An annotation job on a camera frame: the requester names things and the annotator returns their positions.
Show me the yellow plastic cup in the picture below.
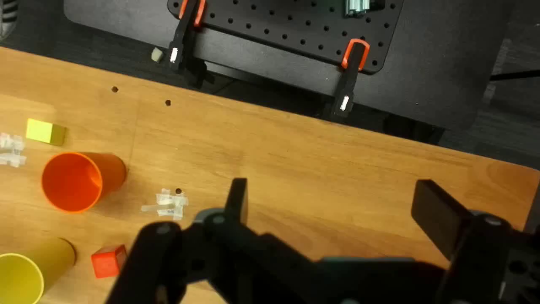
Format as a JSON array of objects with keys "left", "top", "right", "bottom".
[{"left": 0, "top": 234, "right": 78, "bottom": 304}]

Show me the yellow wooden block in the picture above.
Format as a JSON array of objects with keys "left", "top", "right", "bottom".
[{"left": 24, "top": 116, "right": 69, "bottom": 146}]

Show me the black orange clamp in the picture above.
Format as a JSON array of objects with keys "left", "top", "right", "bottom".
[
  {"left": 165, "top": 0, "right": 209, "bottom": 74},
  {"left": 327, "top": 37, "right": 373, "bottom": 121}
]

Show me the black perforated pegboard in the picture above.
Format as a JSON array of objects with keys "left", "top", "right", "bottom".
[{"left": 167, "top": 0, "right": 405, "bottom": 76}]

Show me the red wooden block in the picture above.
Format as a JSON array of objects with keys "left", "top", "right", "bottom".
[{"left": 90, "top": 243, "right": 128, "bottom": 280}]

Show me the grey metal bracket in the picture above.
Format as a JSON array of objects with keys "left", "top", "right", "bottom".
[{"left": 341, "top": 0, "right": 375, "bottom": 15}]

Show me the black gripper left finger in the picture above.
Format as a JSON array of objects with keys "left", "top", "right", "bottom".
[{"left": 106, "top": 177, "right": 322, "bottom": 304}]

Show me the clear plastic piece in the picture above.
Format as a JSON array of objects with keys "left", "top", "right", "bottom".
[
  {"left": 0, "top": 131, "right": 29, "bottom": 168},
  {"left": 140, "top": 187, "right": 191, "bottom": 222}
]

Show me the orange plastic cup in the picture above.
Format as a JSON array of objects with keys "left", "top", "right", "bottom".
[{"left": 41, "top": 150, "right": 128, "bottom": 214}]

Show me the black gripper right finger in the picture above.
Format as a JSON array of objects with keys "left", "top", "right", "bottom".
[{"left": 410, "top": 179, "right": 540, "bottom": 304}]

